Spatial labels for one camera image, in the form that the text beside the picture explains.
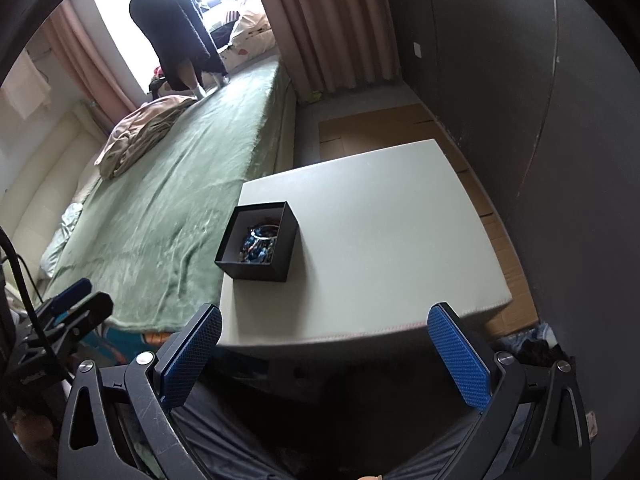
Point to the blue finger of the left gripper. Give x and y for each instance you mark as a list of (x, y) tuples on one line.
[(65, 325), (70, 294)]

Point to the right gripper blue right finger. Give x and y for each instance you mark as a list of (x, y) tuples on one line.
[(468, 358)]

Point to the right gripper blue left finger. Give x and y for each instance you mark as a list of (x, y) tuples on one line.
[(181, 360)]

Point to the black square jewelry box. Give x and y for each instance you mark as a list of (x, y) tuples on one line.
[(258, 242)]

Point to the cartoon print bed sheet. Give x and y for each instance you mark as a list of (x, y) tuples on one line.
[(109, 346)]

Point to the light pillow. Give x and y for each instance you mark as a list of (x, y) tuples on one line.
[(61, 236)]

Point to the green bed blanket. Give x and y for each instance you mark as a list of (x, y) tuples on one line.
[(149, 237)]

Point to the cream padded headboard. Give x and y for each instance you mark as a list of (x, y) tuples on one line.
[(32, 207)]

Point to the folded beige quilt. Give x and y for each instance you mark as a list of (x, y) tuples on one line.
[(138, 132)]

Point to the white square stool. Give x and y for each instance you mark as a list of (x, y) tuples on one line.
[(318, 312)]

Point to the pink left curtain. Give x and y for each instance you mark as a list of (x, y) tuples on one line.
[(77, 53)]

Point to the pink curtain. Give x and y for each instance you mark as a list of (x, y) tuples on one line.
[(333, 45), (77, 53)]

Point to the white hanging cloth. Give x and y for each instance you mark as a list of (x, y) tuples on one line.
[(24, 88)]

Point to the person in black dress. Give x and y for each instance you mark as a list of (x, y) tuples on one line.
[(182, 43)]

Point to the floral bedding pile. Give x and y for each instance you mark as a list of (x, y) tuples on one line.
[(240, 30)]

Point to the pink right curtain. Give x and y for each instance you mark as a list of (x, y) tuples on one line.
[(333, 45)]

